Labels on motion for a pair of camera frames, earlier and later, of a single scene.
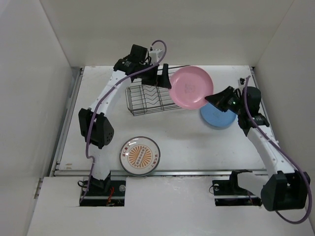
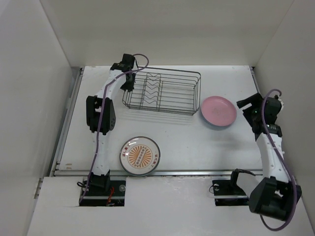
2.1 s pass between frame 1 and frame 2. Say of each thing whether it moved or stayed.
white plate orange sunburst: stayed
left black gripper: moved
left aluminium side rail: stayed
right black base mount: stayed
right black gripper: moved
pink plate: moved
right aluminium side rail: stayed
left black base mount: stayed
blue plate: stayed
